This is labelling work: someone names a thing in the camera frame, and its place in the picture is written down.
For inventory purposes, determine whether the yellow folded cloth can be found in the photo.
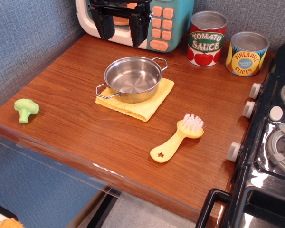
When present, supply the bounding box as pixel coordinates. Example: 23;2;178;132
95;78;175;122

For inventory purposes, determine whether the pineapple slices can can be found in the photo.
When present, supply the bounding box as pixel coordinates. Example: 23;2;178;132
225;31;269;76

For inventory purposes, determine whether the stainless steel pot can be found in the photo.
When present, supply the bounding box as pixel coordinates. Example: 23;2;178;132
96;57;168;104

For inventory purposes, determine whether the green toy broccoli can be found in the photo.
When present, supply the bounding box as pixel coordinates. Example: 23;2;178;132
14;98;39;124

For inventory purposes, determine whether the tomato sauce can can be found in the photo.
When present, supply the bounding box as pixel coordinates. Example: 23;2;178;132
187;11;228;67

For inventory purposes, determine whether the yellow dish brush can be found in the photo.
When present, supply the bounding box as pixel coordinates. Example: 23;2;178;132
150;114;204;163

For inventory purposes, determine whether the toy microwave teal and white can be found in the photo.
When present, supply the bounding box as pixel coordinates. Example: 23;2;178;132
75;0;194;53

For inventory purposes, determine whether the black toy stove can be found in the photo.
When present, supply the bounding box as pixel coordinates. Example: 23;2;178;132
196;43;285;228

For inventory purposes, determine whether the orange fuzzy object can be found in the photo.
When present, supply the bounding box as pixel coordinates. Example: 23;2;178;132
0;218;24;228

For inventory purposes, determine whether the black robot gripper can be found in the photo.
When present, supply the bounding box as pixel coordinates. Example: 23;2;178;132
89;0;153;48

